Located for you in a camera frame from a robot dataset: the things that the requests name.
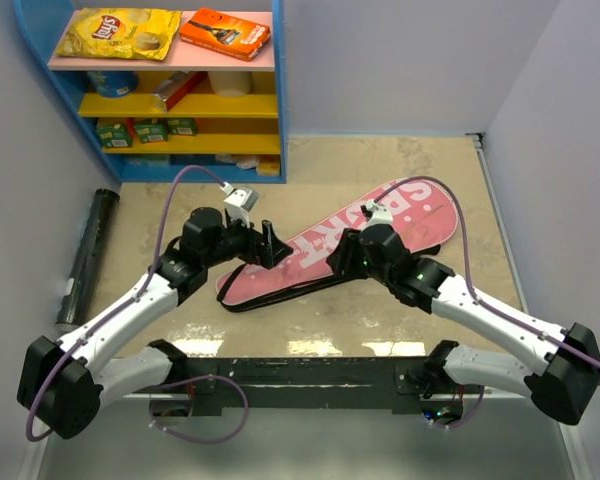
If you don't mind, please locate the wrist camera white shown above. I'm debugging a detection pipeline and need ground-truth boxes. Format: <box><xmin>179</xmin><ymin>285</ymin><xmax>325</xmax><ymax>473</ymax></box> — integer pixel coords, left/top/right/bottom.
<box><xmin>361</xmin><ymin>200</ymin><xmax>393</xmax><ymax>230</ymax></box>
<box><xmin>220</xmin><ymin>182</ymin><xmax>259</xmax><ymax>225</ymax></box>

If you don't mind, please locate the black shuttlecock tube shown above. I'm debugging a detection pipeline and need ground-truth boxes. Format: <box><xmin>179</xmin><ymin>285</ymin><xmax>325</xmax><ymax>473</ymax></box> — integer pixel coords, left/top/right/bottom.
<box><xmin>55</xmin><ymin>188</ymin><xmax>120</xmax><ymax>334</ymax></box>

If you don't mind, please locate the yellow sponge bottom shelf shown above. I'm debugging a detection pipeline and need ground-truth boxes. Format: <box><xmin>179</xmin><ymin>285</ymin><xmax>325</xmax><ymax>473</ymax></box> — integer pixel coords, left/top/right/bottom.
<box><xmin>256</xmin><ymin>155</ymin><xmax>281</xmax><ymax>177</ymax></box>

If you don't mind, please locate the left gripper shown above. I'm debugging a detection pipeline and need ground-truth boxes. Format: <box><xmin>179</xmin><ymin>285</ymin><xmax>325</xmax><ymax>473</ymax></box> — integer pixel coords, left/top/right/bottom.
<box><xmin>204</xmin><ymin>209</ymin><xmax>292</xmax><ymax>269</ymax></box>

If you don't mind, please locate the blue shelf unit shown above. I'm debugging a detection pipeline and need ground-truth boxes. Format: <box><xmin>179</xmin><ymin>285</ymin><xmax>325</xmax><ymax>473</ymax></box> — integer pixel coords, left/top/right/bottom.
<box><xmin>14</xmin><ymin>1</ymin><xmax>288</xmax><ymax>183</ymax></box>

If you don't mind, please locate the blue snack canister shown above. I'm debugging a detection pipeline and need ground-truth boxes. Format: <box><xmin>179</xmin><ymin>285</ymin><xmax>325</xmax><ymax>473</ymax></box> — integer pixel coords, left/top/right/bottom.
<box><xmin>86</xmin><ymin>71</ymin><xmax>139</xmax><ymax>98</ymax></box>

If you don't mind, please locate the cream paper cup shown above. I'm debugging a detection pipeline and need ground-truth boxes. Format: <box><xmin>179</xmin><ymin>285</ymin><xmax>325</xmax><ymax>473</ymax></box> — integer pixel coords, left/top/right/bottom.
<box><xmin>208</xmin><ymin>71</ymin><xmax>254</xmax><ymax>98</ymax></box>

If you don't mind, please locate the green carton middle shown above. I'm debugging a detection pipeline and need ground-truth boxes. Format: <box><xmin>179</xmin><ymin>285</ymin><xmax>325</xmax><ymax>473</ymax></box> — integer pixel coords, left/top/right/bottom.
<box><xmin>133</xmin><ymin>118</ymin><xmax>169</xmax><ymax>144</ymax></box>

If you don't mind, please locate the green carton left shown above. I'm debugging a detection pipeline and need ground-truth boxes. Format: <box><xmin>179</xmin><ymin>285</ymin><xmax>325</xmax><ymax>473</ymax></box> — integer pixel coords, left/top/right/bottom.
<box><xmin>95</xmin><ymin>119</ymin><xmax>133</xmax><ymax>149</ymax></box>

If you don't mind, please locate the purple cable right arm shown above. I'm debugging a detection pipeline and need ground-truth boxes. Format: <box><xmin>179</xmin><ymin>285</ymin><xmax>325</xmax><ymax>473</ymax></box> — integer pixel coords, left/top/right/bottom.
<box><xmin>372</xmin><ymin>175</ymin><xmax>600</xmax><ymax>386</ymax></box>

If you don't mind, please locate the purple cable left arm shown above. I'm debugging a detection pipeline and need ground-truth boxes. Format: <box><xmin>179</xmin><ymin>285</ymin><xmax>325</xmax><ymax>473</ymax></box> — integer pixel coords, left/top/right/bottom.
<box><xmin>25</xmin><ymin>165</ymin><xmax>231</xmax><ymax>444</ymax></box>

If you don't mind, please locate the orange razor box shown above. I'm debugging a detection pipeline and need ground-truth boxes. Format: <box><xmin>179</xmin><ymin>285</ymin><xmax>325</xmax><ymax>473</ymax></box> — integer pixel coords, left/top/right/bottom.
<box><xmin>179</xmin><ymin>7</ymin><xmax>271</xmax><ymax>62</ymax></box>

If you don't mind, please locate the yellow Lays chips bag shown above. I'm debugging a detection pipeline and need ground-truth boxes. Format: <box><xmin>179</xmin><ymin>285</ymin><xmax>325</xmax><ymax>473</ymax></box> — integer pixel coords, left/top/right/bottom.
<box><xmin>55</xmin><ymin>8</ymin><xmax>182</xmax><ymax>61</ymax></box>

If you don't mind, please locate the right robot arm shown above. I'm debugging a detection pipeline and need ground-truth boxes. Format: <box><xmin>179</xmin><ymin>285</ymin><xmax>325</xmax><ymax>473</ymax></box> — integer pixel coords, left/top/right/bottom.
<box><xmin>327</xmin><ymin>225</ymin><xmax>600</xmax><ymax>425</ymax></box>

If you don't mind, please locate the purple cable base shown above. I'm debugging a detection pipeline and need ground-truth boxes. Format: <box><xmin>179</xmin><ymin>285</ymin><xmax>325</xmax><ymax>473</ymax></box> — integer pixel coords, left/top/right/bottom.
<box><xmin>149</xmin><ymin>373</ymin><xmax>250</xmax><ymax>445</ymax></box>
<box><xmin>424</xmin><ymin>386</ymin><xmax>485</xmax><ymax>430</ymax></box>

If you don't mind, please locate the green carton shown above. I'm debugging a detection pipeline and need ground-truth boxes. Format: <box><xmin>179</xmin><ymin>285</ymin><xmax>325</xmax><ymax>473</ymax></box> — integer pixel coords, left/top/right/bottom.
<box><xmin>95</xmin><ymin>119</ymin><xmax>133</xmax><ymax>149</ymax></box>
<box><xmin>133</xmin><ymin>118</ymin><xmax>169</xmax><ymax>144</ymax></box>
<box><xmin>166</xmin><ymin>117</ymin><xmax>198</xmax><ymax>136</ymax></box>

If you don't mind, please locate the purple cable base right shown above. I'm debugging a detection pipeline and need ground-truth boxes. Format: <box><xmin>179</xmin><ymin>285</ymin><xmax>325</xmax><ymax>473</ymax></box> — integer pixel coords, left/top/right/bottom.
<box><xmin>424</xmin><ymin>386</ymin><xmax>485</xmax><ymax>430</ymax></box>

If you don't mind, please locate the pink racket cover bag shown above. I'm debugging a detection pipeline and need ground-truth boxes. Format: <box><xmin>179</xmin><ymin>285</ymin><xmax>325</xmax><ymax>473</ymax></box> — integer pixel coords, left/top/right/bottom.
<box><xmin>216</xmin><ymin>180</ymin><xmax>459</xmax><ymax>313</ymax></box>

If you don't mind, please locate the crumpled white wrapper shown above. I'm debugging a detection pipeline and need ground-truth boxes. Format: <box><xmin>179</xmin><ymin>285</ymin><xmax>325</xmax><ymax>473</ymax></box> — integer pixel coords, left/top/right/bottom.
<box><xmin>215</xmin><ymin>154</ymin><xmax>261</xmax><ymax>170</ymax></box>

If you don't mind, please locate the green carton right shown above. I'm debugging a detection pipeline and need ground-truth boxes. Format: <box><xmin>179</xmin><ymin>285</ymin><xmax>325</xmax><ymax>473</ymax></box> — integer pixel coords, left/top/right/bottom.
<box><xmin>166</xmin><ymin>117</ymin><xmax>198</xmax><ymax>136</ymax></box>

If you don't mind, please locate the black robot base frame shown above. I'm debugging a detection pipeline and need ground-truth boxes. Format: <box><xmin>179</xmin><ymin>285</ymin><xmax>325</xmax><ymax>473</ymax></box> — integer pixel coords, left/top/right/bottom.
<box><xmin>142</xmin><ymin>356</ymin><xmax>459</xmax><ymax>416</ymax></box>

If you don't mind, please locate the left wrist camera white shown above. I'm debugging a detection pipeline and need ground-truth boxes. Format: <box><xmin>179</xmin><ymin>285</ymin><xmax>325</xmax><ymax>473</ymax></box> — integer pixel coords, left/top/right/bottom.
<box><xmin>220</xmin><ymin>182</ymin><xmax>259</xmax><ymax>225</ymax></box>

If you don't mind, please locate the red foil snack box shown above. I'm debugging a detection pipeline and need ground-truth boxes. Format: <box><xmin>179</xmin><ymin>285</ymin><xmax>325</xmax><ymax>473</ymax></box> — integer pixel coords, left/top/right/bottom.
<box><xmin>150</xmin><ymin>71</ymin><xmax>207</xmax><ymax>112</ymax></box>

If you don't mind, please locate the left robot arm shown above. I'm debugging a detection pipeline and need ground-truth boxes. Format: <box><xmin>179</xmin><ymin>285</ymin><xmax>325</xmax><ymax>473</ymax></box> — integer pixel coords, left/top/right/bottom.
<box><xmin>16</xmin><ymin>207</ymin><xmax>293</xmax><ymax>442</ymax></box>

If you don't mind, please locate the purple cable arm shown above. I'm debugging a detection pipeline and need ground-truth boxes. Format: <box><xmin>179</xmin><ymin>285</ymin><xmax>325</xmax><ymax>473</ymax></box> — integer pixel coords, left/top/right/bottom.
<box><xmin>372</xmin><ymin>175</ymin><xmax>600</xmax><ymax>386</ymax></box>
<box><xmin>25</xmin><ymin>165</ymin><xmax>231</xmax><ymax>444</ymax></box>

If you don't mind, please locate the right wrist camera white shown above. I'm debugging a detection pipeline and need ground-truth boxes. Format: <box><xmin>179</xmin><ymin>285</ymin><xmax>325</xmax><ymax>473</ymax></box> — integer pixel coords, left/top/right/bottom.
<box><xmin>361</xmin><ymin>200</ymin><xmax>393</xmax><ymax>230</ymax></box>

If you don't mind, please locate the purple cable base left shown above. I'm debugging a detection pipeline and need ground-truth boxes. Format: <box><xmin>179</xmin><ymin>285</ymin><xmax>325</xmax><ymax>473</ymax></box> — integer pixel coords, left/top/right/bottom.
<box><xmin>149</xmin><ymin>373</ymin><xmax>250</xmax><ymax>445</ymax></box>

